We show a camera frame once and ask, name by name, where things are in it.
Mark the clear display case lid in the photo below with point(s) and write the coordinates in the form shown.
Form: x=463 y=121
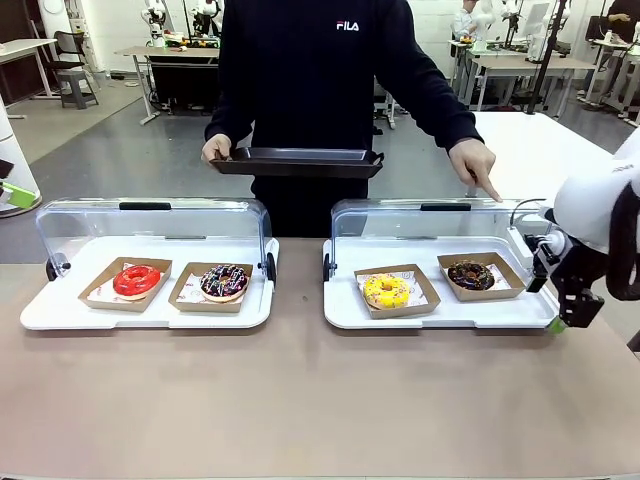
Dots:
x=425 y=225
x=150 y=222

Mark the person's right forearm navy sleeve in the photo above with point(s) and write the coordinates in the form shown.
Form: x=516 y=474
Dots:
x=227 y=117

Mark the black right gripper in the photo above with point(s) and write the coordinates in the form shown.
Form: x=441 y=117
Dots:
x=580 y=290

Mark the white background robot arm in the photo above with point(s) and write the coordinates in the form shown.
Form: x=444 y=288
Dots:
x=205 y=15
x=487 y=20
x=152 y=30

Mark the black green-tipped left gripper finger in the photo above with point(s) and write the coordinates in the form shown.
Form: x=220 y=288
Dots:
x=20 y=196
x=5 y=169

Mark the brown cardboard donut tray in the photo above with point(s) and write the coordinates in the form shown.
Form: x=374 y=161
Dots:
x=150 y=302
x=490 y=295
x=210 y=307
x=405 y=312

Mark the red glazed donut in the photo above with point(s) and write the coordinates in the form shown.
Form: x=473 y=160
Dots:
x=125 y=285

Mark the grey background workbench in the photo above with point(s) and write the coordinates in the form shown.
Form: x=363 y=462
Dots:
x=525 y=65

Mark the dark chocolate donut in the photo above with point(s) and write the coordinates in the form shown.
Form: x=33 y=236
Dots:
x=460 y=277

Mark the chocolate donut colourful sprinkles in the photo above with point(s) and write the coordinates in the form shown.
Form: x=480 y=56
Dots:
x=212 y=287

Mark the person's right hand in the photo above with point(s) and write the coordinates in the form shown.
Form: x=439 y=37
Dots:
x=217 y=147

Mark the white side table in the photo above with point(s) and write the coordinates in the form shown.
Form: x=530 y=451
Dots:
x=540 y=150

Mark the black office chair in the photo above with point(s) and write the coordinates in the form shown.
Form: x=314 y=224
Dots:
x=70 y=45

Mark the white printed paper liner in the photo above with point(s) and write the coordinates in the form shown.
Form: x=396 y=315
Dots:
x=187 y=296
x=100 y=296
x=419 y=297
x=504 y=280

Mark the background person seated dark clothes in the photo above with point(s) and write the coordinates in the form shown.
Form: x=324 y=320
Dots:
x=625 y=20

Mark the grey step stool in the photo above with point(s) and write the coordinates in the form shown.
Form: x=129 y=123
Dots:
x=75 y=77

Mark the person's left forearm navy sleeve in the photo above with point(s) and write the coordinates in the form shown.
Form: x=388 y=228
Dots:
x=450 y=117

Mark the black tripod pole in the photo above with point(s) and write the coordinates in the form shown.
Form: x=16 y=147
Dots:
x=550 y=60

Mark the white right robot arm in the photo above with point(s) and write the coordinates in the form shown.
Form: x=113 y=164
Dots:
x=590 y=210

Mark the black serving tray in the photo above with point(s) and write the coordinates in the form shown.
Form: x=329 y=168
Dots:
x=300 y=168

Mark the white rounded cabinet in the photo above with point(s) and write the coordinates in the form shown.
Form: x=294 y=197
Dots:
x=15 y=135

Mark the yellow glazed donut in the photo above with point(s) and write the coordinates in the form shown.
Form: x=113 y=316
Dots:
x=375 y=295

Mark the navy Fila sweatshirt torso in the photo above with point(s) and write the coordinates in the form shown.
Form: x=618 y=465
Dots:
x=310 y=75

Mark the background person white shirt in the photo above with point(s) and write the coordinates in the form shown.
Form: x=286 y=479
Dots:
x=462 y=22

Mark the person's left hand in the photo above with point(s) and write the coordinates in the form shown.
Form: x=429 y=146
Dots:
x=475 y=160

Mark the white background desk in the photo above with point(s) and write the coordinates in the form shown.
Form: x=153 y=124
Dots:
x=20 y=47

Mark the white display case base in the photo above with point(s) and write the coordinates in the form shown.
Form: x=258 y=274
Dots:
x=150 y=320
x=450 y=317

